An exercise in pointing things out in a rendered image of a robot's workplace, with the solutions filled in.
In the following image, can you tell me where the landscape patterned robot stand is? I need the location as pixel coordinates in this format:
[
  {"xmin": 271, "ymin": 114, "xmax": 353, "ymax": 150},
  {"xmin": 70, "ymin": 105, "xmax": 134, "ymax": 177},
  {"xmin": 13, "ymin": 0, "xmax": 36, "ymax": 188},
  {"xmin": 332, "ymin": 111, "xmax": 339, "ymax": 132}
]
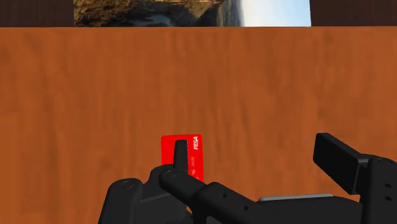
[{"xmin": 73, "ymin": 0, "xmax": 312, "ymax": 28}]

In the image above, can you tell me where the red plastic card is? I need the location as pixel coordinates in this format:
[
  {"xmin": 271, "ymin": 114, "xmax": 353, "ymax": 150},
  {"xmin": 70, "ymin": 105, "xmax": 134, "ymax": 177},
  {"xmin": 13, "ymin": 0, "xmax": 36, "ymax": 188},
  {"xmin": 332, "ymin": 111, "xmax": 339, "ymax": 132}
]
[{"xmin": 160, "ymin": 134, "xmax": 204, "ymax": 183}]

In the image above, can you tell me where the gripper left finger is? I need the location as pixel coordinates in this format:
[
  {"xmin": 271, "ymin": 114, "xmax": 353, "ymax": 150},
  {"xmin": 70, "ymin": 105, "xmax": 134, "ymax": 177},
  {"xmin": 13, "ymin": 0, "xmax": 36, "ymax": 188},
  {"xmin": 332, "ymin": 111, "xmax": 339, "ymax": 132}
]
[{"xmin": 98, "ymin": 139, "xmax": 259, "ymax": 224}]

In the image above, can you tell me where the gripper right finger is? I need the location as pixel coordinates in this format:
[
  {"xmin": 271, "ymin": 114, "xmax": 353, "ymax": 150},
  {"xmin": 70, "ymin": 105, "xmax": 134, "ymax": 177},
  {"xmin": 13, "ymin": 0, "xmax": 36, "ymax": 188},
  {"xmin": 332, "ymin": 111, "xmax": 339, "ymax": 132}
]
[{"xmin": 312, "ymin": 132, "xmax": 397, "ymax": 224}]

